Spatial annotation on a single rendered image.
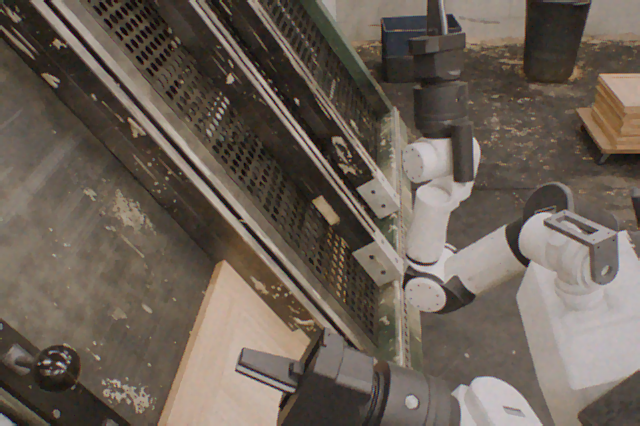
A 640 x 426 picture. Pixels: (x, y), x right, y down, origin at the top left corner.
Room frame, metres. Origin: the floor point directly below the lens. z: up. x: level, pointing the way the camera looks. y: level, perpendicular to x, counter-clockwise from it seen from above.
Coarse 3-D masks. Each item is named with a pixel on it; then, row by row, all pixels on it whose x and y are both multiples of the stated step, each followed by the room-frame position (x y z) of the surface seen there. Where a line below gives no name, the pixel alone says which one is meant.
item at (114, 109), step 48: (0, 0) 0.82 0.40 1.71; (48, 0) 0.85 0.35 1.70; (48, 48) 0.82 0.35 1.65; (96, 48) 0.85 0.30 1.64; (96, 96) 0.81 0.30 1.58; (144, 96) 0.86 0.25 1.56; (144, 144) 0.80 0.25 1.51; (192, 192) 0.80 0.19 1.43; (240, 240) 0.79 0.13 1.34; (288, 288) 0.78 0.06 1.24
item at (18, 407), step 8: (0, 392) 0.38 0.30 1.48; (0, 400) 0.38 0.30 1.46; (8, 400) 0.38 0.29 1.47; (16, 400) 0.38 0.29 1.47; (0, 408) 0.38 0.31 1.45; (8, 408) 0.38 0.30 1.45; (16, 408) 0.38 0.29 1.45; (24, 408) 0.38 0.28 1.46; (8, 416) 0.38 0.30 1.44; (16, 416) 0.38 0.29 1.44; (24, 416) 0.38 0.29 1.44; (32, 416) 0.38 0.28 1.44; (16, 424) 0.38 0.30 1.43; (24, 424) 0.38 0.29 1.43; (32, 424) 0.38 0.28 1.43; (40, 424) 0.38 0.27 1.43; (48, 424) 0.38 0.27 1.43
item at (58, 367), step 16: (16, 352) 0.40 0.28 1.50; (48, 352) 0.35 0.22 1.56; (64, 352) 0.35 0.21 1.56; (16, 368) 0.40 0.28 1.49; (32, 368) 0.34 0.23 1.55; (48, 368) 0.33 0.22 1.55; (64, 368) 0.34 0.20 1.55; (80, 368) 0.35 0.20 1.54; (48, 384) 0.33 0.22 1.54; (64, 384) 0.33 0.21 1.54
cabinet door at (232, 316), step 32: (224, 288) 0.74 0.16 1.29; (224, 320) 0.68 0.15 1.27; (256, 320) 0.74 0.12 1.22; (192, 352) 0.59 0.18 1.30; (224, 352) 0.63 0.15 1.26; (288, 352) 0.73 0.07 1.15; (192, 384) 0.55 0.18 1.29; (224, 384) 0.59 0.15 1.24; (256, 384) 0.63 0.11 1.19; (160, 416) 0.50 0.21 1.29; (192, 416) 0.51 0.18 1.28; (224, 416) 0.54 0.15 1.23; (256, 416) 0.58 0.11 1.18
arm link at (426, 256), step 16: (416, 208) 0.92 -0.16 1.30; (416, 224) 0.91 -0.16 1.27; (432, 224) 0.90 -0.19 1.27; (416, 240) 0.91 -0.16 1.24; (432, 240) 0.90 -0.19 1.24; (416, 256) 0.90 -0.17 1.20; (432, 256) 0.90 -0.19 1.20; (448, 256) 0.94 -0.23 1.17; (416, 272) 0.89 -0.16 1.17; (432, 272) 0.89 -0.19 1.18
